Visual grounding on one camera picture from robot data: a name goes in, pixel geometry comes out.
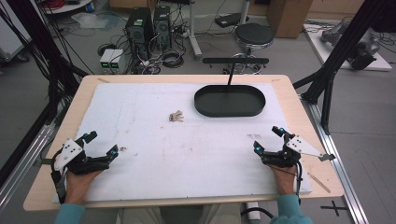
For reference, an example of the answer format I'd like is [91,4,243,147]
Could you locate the flat black device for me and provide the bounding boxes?
[214,12,250,29]

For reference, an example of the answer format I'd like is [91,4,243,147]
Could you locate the grey cabinet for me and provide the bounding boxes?
[0,11,33,64]

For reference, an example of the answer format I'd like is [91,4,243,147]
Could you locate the person's left hand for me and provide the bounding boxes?
[64,169,104,205]

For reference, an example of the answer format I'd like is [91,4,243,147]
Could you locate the brown cardboard box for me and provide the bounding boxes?
[266,0,314,39]

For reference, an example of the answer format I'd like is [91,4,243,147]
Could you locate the black round stool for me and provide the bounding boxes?
[221,22,276,76]

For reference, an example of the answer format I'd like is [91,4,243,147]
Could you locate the clear plastic sheet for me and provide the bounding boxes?
[70,11,121,32]

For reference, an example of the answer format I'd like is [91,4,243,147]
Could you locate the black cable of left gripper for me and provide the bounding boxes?
[49,150,67,205]

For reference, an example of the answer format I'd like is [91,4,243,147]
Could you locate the white foam mat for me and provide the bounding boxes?
[51,82,313,203]

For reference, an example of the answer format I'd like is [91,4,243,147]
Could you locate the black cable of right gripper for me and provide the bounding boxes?
[294,160,304,205]

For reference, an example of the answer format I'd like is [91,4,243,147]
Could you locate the white platform board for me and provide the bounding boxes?
[303,22,394,73]

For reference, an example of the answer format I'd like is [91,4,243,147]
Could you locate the person's right hand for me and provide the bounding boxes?
[268,164,300,197]

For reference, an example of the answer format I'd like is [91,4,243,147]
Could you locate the slim black computer tower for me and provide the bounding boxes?
[152,5,173,52]

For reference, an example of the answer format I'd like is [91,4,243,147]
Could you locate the grey desk leg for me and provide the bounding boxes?
[186,0,204,61]

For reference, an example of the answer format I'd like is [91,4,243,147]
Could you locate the thin wooden stick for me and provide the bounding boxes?
[307,172,332,194]

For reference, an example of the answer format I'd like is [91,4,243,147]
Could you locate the coiled black cables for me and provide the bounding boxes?
[159,49,186,69]

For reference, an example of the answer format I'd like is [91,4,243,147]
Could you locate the black floor cable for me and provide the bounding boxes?
[239,206,276,220]

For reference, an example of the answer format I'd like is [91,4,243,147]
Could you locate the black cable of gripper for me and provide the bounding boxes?
[49,150,67,205]
[294,160,304,205]

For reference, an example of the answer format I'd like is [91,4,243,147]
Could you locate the black oval tray with hanger bar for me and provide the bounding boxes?
[193,57,270,119]

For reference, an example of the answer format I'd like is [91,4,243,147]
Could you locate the black metal frame stand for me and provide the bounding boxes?
[292,0,396,135]

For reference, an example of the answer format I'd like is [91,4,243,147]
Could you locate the round white table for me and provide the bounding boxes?
[39,0,94,16]

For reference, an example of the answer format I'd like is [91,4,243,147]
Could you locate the grey machine on platform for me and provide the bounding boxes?
[319,21,383,71]

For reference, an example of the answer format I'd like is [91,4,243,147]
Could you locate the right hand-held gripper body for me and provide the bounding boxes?
[261,134,337,169]

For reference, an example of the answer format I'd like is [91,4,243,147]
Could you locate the white power strip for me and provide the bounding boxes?
[245,201,262,223]

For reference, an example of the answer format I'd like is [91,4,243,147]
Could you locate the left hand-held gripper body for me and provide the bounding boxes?
[50,137,111,175]

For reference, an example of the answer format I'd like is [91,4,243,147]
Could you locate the large black computer tower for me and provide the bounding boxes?
[124,7,156,62]

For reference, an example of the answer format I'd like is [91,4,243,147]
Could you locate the aluminium rail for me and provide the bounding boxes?
[0,123,58,213]
[299,93,370,224]

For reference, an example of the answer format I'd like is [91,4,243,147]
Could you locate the black metal frame with cables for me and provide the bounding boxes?
[0,0,92,188]

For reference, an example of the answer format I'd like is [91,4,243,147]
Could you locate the white power supply box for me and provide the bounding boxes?
[99,48,117,72]
[108,49,125,73]

